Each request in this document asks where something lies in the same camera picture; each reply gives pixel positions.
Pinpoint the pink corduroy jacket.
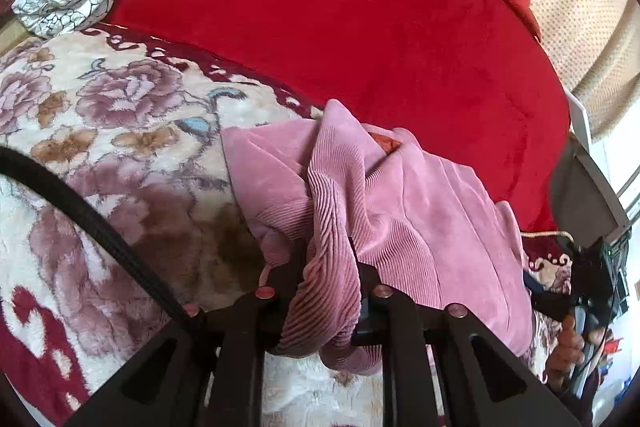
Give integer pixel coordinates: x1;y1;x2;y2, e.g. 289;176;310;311
222;100;533;374

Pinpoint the person's hand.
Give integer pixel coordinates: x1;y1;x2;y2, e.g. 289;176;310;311
546;315;612;391

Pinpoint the floral plush blanket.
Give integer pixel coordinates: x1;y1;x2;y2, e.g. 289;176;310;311
1;26;558;426

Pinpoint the red bed blanket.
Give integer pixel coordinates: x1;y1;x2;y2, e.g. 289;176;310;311
107;0;570;232

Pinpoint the black cable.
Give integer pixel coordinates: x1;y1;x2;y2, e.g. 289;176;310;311
0;146;202;323

